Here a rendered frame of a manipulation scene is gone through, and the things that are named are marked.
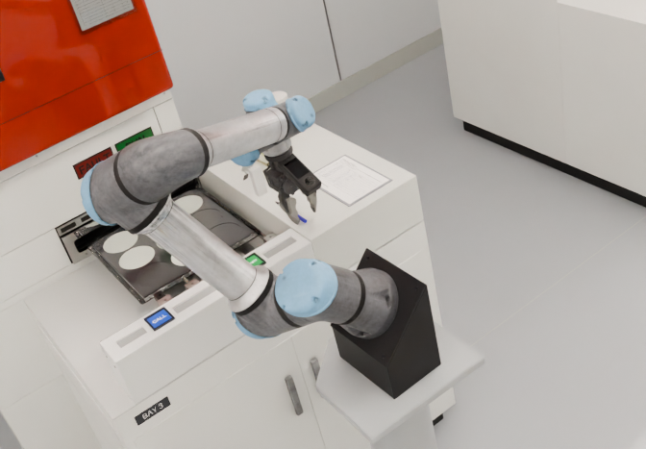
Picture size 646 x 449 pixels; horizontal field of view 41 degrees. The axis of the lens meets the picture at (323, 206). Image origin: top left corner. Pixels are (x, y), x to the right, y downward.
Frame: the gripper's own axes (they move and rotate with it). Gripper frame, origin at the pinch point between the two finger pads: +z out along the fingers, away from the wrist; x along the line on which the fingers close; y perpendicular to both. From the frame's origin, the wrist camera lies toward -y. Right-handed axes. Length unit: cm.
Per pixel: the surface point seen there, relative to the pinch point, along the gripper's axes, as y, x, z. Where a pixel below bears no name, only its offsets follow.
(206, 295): -0.7, 32.5, 1.2
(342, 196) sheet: 2.1, -12.7, 3.8
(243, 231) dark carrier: 21.2, 9.4, 8.4
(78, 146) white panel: 57, 30, -21
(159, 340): -4.3, 48.0, 0.8
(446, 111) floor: 142, -161, 111
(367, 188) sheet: -0.7, -18.9, 4.4
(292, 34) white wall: 203, -124, 60
